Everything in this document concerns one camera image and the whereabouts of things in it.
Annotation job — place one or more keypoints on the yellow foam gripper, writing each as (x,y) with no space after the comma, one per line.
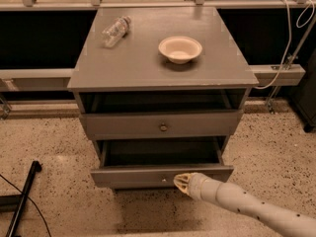
(197,186)

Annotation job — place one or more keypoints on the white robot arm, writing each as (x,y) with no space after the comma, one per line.
(232,197)

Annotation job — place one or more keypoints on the grey upper drawer with knob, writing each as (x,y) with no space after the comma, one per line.
(160,125)

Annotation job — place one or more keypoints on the grey wooden nightstand cabinet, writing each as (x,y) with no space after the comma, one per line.
(134,77)

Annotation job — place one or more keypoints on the white paper bowl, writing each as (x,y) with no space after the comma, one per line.
(180,50)

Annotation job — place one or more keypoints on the dark cabinet at right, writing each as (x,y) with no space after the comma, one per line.
(303,96)

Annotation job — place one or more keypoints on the clear plastic water bottle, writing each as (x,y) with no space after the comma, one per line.
(116,31)

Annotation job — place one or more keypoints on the black metal stand leg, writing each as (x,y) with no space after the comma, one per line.
(16,203)

